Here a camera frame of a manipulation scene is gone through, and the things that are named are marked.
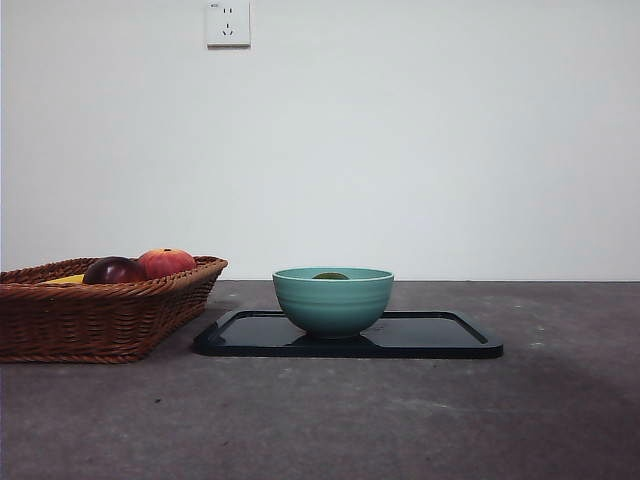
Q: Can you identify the teal bowl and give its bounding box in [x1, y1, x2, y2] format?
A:
[272, 267, 397, 341]

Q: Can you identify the dark rectangular tray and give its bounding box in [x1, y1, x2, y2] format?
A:
[192, 308, 505, 359]

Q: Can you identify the red orange peach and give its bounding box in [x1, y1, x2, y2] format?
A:
[136, 247, 197, 280]

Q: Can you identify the dark red plum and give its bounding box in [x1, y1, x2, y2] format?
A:
[81, 256, 148, 285]

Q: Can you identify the brown wicker basket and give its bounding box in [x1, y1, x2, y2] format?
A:
[0, 255, 229, 365]

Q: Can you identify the yellow banana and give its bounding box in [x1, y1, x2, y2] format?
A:
[38, 273, 86, 286]

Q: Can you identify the white wall power outlet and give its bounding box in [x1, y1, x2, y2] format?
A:
[206, 0, 252, 50]

